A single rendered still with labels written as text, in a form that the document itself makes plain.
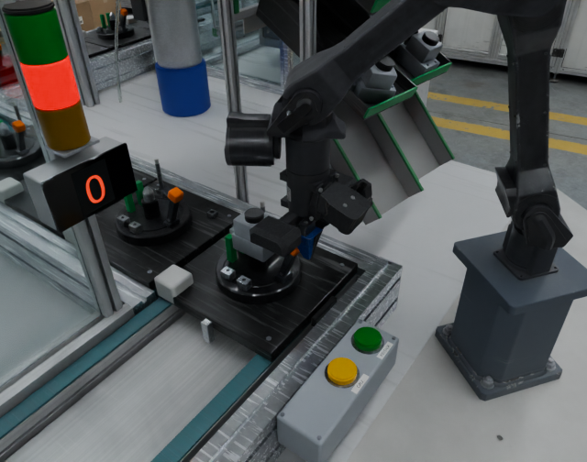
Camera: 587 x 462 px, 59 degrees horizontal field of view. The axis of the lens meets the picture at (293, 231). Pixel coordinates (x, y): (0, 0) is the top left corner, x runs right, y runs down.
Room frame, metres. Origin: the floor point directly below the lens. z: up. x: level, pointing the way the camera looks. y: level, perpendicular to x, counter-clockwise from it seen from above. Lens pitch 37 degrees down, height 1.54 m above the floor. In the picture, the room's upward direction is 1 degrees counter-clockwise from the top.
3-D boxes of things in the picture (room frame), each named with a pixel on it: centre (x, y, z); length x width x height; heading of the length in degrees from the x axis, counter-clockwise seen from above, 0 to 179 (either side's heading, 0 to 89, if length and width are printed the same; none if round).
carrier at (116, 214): (0.80, 0.26, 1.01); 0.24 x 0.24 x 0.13; 53
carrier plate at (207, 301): (0.65, 0.06, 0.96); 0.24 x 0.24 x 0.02; 53
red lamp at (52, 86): (0.57, 0.27, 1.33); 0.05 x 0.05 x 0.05
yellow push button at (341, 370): (0.45, -0.06, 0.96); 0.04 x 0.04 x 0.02
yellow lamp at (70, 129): (0.57, 0.27, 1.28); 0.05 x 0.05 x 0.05
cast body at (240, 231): (0.66, 0.07, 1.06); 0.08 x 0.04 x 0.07; 54
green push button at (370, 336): (0.51, -0.10, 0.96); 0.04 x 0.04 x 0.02
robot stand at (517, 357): (0.56, -0.33, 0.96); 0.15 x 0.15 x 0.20; 16
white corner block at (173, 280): (0.63, 0.20, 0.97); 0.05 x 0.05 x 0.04; 53
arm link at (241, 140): (0.59, 0.02, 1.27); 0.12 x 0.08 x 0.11; 85
